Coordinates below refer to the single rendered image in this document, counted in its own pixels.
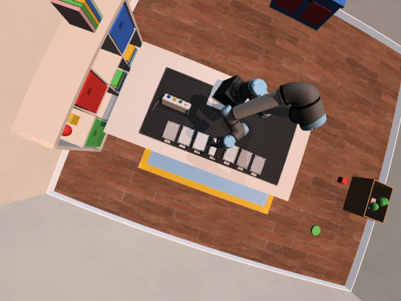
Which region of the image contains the white button panel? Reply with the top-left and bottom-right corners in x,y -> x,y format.
155,94 -> 191,115

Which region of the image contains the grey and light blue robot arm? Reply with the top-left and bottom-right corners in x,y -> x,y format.
214,78 -> 326,160

